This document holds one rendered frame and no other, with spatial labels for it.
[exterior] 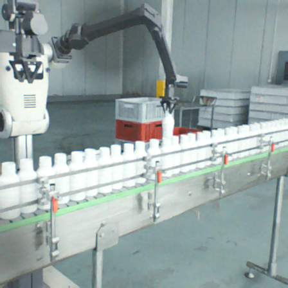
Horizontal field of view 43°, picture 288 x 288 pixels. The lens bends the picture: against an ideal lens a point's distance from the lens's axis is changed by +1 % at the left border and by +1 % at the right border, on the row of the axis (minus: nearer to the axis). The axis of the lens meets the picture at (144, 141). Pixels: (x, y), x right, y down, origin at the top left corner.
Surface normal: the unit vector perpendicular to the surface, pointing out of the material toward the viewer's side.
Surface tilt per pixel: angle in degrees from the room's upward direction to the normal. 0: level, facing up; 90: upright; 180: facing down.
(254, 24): 90
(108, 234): 90
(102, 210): 90
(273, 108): 90
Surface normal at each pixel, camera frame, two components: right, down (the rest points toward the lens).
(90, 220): 0.69, 0.17
